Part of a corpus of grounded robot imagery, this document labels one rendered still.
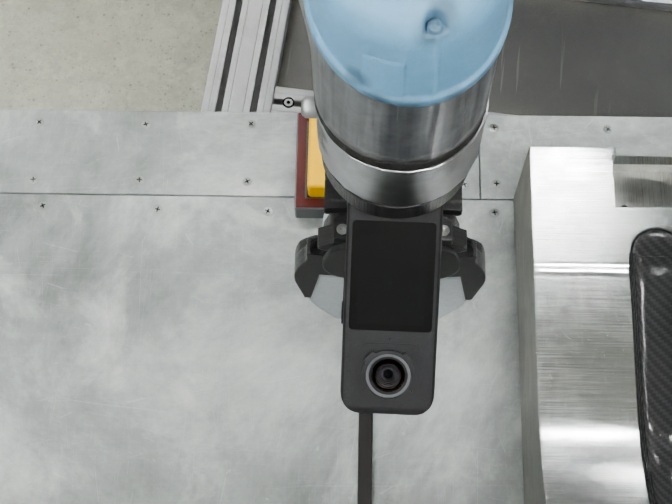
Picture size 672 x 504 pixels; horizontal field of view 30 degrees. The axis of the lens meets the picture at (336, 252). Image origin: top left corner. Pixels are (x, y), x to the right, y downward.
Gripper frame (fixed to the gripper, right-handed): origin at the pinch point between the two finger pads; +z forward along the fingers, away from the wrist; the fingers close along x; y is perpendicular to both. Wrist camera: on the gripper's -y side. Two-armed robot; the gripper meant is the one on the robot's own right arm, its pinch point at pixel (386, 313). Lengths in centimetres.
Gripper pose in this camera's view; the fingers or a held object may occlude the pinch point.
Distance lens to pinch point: 76.1
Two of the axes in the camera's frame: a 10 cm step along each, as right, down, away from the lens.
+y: 0.2, -9.3, 3.5
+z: 0.1, 3.5, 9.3
